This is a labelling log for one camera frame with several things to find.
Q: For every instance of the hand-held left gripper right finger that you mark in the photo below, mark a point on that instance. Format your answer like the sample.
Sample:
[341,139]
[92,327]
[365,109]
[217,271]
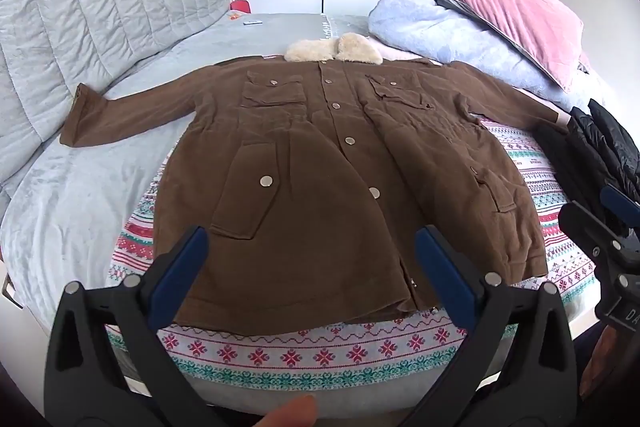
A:
[445,268]

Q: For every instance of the light blue duvet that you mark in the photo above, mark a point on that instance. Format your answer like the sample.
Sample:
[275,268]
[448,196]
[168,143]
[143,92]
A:
[450,37]

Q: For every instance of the brown coat with fur collar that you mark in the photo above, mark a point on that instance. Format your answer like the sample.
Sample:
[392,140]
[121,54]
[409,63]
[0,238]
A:
[310,187]

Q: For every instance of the grey bed sheet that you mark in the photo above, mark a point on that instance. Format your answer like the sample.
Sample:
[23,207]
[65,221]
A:
[80,187]

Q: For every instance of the grey quilted headboard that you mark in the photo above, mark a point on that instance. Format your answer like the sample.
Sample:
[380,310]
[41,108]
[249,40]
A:
[85,17]

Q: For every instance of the pink velvet pillow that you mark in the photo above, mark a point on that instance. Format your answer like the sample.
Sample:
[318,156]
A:
[500,7]

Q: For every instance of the patterned knit blanket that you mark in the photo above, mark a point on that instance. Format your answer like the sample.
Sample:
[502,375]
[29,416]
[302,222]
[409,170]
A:
[350,354]

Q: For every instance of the black puffer jacket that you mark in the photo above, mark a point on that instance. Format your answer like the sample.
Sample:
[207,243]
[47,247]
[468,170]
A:
[595,147]

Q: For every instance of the pale pink blanket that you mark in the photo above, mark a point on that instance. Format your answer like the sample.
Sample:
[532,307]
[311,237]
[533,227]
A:
[395,54]

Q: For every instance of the person's left hand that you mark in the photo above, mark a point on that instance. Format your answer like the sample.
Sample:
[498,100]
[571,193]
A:
[292,413]

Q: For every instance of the red box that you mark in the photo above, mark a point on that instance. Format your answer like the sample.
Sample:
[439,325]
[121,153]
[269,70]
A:
[241,7]

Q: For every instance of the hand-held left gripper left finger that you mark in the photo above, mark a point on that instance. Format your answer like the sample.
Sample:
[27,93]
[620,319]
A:
[181,268]

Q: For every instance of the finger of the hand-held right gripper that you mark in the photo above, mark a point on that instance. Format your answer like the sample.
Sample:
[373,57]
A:
[585,224]
[622,202]

